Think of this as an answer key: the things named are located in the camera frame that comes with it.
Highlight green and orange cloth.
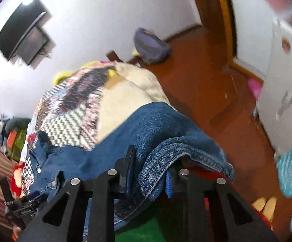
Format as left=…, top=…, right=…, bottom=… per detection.
left=6, top=130, right=28, bottom=162

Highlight black wall television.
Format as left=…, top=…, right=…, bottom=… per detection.
left=0, top=0, right=53, bottom=61

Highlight small black monitor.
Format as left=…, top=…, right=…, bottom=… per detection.
left=17, top=26, right=56, bottom=69

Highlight yellow pillow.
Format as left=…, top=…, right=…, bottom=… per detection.
left=53, top=61, right=117, bottom=86

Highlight yellow slipper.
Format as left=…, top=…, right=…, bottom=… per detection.
left=262, top=197, right=278, bottom=220
left=251, top=198, right=266, bottom=211

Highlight pink plastic object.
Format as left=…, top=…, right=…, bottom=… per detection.
left=248, top=79, right=263, bottom=100

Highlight white cabinet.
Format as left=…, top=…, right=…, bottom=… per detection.
left=258, top=18, right=292, bottom=157

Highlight purple grey backpack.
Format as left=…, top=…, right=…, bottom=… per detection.
left=133, top=27, right=172, bottom=65

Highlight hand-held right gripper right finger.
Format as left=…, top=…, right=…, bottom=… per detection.
left=165, top=168, right=280, bottom=242

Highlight patchwork patterned blanket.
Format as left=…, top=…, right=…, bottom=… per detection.
left=20, top=60, right=119, bottom=198

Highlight bright green cloth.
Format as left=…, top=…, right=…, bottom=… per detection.
left=115, top=217, right=162, bottom=242

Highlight blue denim jeans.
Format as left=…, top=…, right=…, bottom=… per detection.
left=26, top=101, right=236, bottom=232

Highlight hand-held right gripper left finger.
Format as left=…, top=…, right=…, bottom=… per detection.
left=18, top=145, right=138, bottom=242

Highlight cream bedsheet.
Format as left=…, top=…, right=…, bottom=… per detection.
left=96, top=63, right=177, bottom=142

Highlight red and yellow blanket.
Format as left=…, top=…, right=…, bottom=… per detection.
left=9, top=161, right=273, bottom=230

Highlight dark green cloth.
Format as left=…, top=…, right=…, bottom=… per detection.
left=4, top=117, right=32, bottom=135

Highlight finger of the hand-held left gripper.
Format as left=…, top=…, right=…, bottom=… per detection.
left=26, top=192, right=48, bottom=207

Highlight brown wooden door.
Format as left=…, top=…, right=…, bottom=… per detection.
left=186, top=0, right=265, bottom=81

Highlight wooden bed frame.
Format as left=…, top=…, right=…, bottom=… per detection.
left=106, top=51, right=124, bottom=62

